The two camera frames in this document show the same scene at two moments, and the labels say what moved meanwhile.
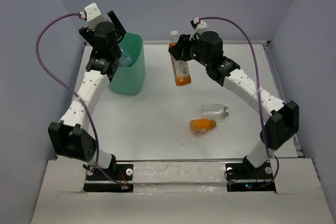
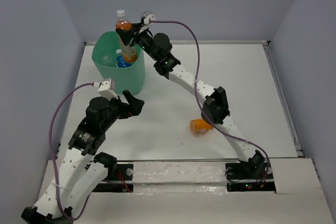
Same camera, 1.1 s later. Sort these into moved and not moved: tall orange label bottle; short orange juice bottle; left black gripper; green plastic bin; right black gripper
Moved: tall orange label bottle; left black gripper; right black gripper
Not moved: green plastic bin; short orange juice bottle
